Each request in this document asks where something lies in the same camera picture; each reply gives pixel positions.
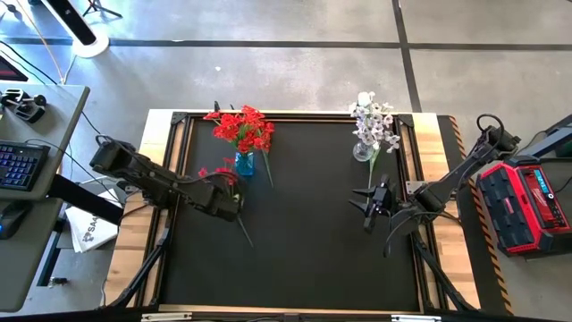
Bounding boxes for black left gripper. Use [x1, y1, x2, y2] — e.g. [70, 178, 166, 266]
[196, 174, 246, 224]

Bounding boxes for black computer mouse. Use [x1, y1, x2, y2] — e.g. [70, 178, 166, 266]
[0, 199, 32, 242]

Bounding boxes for black textured table mat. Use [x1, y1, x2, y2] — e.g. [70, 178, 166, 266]
[160, 119, 422, 313]

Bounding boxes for yellow hanging cable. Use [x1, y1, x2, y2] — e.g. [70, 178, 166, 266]
[15, 0, 68, 85]

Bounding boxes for red black tool case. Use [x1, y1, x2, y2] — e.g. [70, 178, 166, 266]
[475, 154, 572, 259]

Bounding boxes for black desk support bar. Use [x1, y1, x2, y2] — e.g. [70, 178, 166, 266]
[46, 174, 124, 225]

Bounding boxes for blue glass vase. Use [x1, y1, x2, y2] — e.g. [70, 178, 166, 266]
[234, 150, 256, 178]

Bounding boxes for hazard striped floor mat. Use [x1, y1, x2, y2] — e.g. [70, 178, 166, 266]
[436, 114, 516, 317]

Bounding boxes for black tripod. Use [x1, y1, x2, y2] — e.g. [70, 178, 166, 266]
[81, 0, 124, 20]

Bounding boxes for white paper sheet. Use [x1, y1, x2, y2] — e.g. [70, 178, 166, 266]
[64, 187, 129, 255]

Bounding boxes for white oval stand base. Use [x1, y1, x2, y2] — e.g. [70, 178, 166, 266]
[41, 0, 111, 59]

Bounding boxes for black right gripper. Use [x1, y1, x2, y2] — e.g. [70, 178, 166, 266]
[349, 174, 400, 233]

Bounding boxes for white artificial flower bunch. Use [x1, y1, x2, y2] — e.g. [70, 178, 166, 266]
[357, 106, 402, 156]
[349, 91, 390, 148]

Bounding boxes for clear glass vase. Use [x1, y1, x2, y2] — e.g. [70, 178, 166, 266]
[351, 140, 375, 163]

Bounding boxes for blue backlit keyboard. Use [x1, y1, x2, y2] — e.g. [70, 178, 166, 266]
[0, 140, 52, 192]

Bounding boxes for grey desk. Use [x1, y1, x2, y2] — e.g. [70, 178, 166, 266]
[0, 82, 91, 314]

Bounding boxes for red artificial flower bunch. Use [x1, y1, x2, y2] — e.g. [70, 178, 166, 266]
[203, 105, 269, 156]
[198, 156, 255, 250]
[257, 119, 276, 189]

